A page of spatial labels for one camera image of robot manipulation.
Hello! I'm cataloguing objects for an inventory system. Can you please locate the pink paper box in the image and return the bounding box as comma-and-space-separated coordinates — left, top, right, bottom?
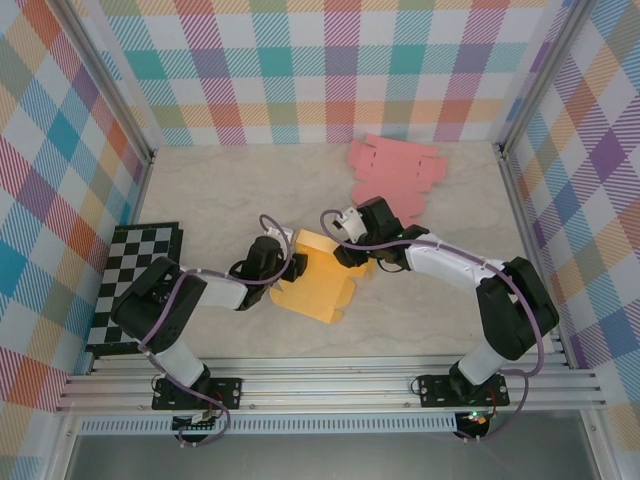
348, 133, 450, 227

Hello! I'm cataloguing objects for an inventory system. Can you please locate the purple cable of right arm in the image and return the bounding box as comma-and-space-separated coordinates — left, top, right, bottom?
319, 208, 546, 444

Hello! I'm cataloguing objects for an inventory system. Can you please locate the yellow paper box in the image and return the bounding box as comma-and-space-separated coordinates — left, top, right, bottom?
269, 228, 377, 324

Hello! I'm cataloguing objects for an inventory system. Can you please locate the aluminium side rail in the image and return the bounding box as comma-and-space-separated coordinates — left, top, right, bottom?
497, 144, 574, 369
119, 149, 156, 226

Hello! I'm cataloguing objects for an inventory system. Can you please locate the aluminium frame post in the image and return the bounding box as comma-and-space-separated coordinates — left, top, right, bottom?
49, 0, 157, 166
493, 0, 591, 156

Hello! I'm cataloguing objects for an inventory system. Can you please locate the black and white checkerboard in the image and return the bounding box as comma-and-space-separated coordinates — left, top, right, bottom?
84, 222, 185, 359

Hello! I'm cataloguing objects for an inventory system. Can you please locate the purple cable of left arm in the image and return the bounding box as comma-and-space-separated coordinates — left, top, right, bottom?
138, 213, 297, 448

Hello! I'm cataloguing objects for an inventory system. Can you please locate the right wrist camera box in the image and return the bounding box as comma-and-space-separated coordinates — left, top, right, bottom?
333, 207, 370, 241

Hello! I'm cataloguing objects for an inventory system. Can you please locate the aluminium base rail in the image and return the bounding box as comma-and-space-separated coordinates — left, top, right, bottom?
57, 353, 607, 414

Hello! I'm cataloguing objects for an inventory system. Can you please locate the white slotted cable duct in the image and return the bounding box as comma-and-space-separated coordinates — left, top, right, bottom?
78, 417, 460, 436

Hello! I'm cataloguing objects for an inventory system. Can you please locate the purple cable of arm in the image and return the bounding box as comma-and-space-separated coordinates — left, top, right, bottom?
319, 208, 546, 444
138, 213, 297, 448

